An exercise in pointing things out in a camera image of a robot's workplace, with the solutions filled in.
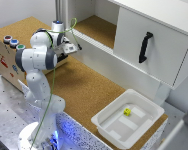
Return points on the white cabinet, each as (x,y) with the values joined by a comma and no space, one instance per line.
(134,40)

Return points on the white sliding door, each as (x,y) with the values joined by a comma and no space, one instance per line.
(160,43)

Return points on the red button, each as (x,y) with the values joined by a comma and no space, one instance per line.
(7,39)

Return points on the yellow block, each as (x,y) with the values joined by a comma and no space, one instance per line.
(127,111)

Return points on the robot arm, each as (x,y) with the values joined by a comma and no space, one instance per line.
(37,58)

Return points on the white plastic box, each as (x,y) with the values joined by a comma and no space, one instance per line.
(127,120)

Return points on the green button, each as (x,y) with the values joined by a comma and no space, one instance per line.
(20,47)

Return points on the blue button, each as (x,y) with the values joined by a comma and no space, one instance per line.
(14,42)

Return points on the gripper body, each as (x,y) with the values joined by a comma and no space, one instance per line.
(69,48)

